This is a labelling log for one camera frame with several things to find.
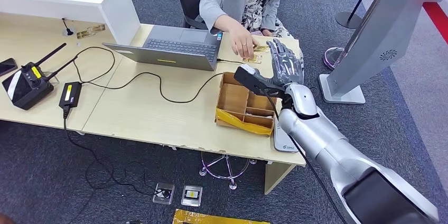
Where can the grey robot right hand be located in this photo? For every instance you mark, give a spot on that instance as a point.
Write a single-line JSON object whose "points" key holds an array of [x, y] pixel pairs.
{"points": [[287, 70]]}

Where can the yellow tape strip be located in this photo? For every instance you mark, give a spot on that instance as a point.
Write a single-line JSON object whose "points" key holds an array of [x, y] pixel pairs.
{"points": [[231, 119]]}

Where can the chrome stanchion post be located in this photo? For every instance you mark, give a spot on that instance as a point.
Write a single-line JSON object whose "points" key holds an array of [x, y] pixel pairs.
{"points": [[330, 59]]}

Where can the chrome stool base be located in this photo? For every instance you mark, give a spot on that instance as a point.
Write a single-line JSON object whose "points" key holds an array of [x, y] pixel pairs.
{"points": [[224, 173]]}

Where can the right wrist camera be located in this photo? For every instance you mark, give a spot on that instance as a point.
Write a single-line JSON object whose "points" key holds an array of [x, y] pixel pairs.
{"points": [[250, 80]]}

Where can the black power adapter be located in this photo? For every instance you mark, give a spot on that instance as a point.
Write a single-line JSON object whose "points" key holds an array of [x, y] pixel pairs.
{"points": [[70, 94]]}

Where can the white card reader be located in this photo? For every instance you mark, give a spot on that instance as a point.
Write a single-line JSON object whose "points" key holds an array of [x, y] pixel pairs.
{"points": [[281, 142]]}

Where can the black remote controller with antennas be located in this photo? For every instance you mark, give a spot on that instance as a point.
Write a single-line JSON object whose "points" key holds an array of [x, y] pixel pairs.
{"points": [[27, 88]]}

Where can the person's right forearm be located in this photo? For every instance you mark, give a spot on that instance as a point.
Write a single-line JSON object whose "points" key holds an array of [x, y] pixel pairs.
{"points": [[224, 23]]}

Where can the black phone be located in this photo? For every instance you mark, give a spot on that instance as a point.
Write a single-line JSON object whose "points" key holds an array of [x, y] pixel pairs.
{"points": [[7, 67]]}

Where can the grey laptop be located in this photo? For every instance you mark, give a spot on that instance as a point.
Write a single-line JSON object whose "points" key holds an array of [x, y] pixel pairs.
{"points": [[182, 45]]}

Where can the grey kiosk stand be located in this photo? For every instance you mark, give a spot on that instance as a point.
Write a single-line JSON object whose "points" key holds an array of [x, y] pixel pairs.
{"points": [[378, 30]]}

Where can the small black desk antenna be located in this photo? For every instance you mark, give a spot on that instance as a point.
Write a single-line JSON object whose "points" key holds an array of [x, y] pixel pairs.
{"points": [[68, 32]]}

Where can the person's left hand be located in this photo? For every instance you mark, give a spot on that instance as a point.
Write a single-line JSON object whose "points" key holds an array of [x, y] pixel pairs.
{"points": [[267, 33]]}

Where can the box wrapped in yellow tape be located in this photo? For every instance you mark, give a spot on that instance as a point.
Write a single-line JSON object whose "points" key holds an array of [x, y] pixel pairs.
{"points": [[217, 219]]}

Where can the hotel room key card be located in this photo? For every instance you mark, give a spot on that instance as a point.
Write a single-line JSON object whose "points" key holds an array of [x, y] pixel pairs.
{"points": [[259, 114]]}

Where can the floor socket with yellow label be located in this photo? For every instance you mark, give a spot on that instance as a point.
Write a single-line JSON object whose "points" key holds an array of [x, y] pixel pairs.
{"points": [[191, 196]]}

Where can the clear plastic film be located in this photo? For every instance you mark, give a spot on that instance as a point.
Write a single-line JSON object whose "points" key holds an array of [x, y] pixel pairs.
{"points": [[288, 68]]}

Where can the person's right hand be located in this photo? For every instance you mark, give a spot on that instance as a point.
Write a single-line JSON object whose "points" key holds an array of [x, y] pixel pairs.
{"points": [[243, 44]]}

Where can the wooden divider box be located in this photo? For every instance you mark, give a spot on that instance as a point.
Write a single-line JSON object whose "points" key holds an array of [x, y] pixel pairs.
{"points": [[231, 98]]}

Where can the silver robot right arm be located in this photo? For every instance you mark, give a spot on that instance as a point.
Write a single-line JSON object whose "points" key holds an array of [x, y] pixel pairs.
{"points": [[325, 145]]}

